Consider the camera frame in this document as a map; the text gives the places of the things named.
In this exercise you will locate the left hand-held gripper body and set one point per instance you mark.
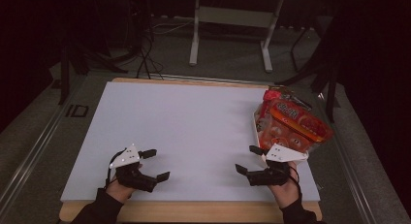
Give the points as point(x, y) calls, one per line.
point(126, 156)

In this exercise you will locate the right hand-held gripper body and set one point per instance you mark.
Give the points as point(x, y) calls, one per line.
point(284, 154)

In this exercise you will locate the white lunch box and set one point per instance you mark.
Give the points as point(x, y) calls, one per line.
point(259, 143)

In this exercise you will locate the orange clear snack packet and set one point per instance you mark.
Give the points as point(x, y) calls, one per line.
point(290, 120)

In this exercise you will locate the person's left hand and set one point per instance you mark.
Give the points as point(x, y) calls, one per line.
point(119, 192)

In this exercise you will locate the person's right hand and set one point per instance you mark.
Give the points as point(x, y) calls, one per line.
point(286, 193)

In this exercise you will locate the white table mat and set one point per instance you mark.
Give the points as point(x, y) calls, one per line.
point(194, 120)

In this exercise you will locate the black metal stand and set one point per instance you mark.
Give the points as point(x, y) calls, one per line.
point(331, 94)
point(64, 81)

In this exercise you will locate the metal floor rail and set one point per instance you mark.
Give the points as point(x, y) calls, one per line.
point(194, 78)
point(352, 182)
point(32, 153)

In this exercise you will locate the white desk frame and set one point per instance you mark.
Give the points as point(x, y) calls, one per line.
point(232, 17)

